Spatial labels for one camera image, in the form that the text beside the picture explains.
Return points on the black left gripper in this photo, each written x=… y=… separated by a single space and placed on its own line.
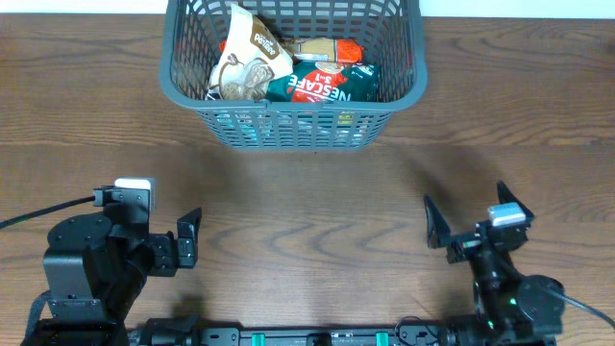
x=163 y=256

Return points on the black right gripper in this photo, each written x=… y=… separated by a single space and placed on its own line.
x=476 y=242

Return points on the grey plastic laundry basket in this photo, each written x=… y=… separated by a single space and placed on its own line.
x=390 y=32

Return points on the beige snack bag brown label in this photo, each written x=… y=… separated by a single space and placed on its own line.
x=251 y=59

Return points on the green Nescafe coffee bag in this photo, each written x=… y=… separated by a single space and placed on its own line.
x=326 y=81

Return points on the orange spaghetti packet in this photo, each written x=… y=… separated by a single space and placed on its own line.
x=323 y=49

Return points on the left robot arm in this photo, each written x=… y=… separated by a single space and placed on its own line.
x=97 y=264

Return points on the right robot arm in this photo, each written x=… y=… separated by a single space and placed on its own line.
x=510 y=308

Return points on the black mounting rail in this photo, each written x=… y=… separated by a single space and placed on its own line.
x=410 y=331

